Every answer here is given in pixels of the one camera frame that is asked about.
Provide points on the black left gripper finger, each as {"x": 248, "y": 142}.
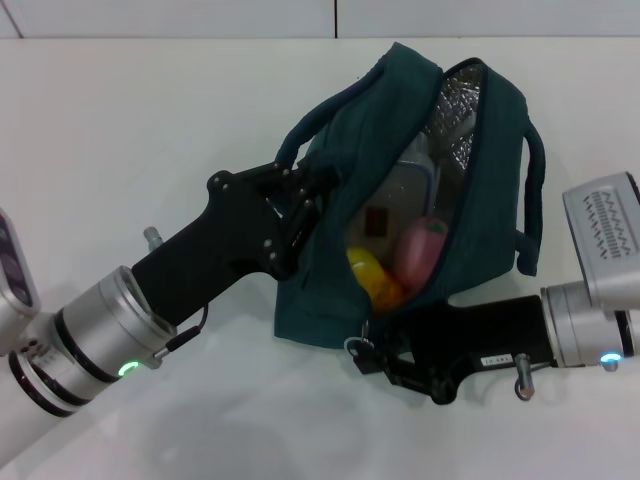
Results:
{"x": 300, "y": 220}
{"x": 290, "y": 177}

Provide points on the pink toy peach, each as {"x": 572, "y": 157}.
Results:
{"x": 417, "y": 250}

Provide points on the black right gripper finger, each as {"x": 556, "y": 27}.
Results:
{"x": 395, "y": 377}
{"x": 387, "y": 337}

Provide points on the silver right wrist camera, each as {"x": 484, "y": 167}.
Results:
{"x": 605, "y": 235}

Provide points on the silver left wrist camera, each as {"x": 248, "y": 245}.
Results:
{"x": 15, "y": 270}

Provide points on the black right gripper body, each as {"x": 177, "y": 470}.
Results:
{"x": 480, "y": 335}

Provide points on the yellow banana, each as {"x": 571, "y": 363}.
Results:
{"x": 372, "y": 280}

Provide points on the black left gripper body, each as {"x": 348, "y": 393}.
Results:
{"x": 225, "y": 245}

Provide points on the dark teal insulated lunch bag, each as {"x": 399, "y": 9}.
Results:
{"x": 500, "y": 215}

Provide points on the clear plastic lunch box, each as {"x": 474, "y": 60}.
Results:
{"x": 400, "y": 195}

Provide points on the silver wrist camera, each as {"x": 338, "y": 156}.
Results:
{"x": 15, "y": 270}
{"x": 605, "y": 235}

